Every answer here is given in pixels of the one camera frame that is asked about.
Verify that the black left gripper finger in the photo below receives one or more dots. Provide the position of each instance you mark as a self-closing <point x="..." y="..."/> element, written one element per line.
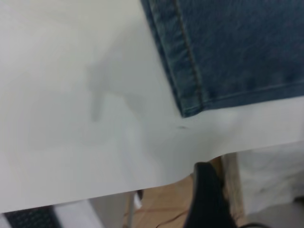
<point x="206" y="202"/>

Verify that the blue denim jeans shorts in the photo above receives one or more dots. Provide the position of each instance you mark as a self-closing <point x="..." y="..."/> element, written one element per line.
<point x="237" y="47"/>

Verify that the white metal table leg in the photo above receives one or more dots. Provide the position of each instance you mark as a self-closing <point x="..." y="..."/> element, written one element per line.
<point x="134" y="213"/>

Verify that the light wooden plank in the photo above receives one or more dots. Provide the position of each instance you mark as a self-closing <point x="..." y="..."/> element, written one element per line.
<point x="234" y="185"/>

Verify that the black mesh panel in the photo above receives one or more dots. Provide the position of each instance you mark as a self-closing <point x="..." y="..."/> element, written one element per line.
<point x="31" y="218"/>

